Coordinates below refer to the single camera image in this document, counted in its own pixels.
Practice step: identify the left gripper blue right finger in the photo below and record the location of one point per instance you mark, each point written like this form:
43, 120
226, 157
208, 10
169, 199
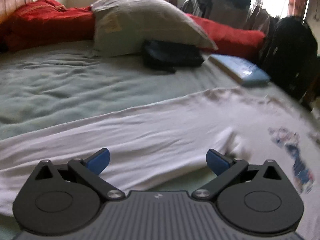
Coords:
227, 170

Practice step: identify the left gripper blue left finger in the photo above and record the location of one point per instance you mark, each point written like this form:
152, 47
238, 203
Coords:
87, 171

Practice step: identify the white printed sweatshirt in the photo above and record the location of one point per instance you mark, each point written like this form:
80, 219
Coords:
155, 143

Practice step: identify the hanging clothes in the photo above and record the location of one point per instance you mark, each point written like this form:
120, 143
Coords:
239, 14

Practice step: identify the green quilted bed cover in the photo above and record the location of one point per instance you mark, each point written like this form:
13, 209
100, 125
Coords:
54, 85

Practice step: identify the light blue book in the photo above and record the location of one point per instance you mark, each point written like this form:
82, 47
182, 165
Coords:
240, 70

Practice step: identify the black folded cloth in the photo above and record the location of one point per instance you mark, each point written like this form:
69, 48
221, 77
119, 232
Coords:
166, 56

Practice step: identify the red blanket roll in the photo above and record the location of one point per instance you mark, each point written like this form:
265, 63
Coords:
230, 41

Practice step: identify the black backpack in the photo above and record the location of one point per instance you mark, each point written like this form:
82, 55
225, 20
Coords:
289, 56

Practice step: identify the grey pillow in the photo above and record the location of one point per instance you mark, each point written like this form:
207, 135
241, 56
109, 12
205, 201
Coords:
122, 26

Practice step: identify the red pillow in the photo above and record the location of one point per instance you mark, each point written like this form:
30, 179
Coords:
45, 22

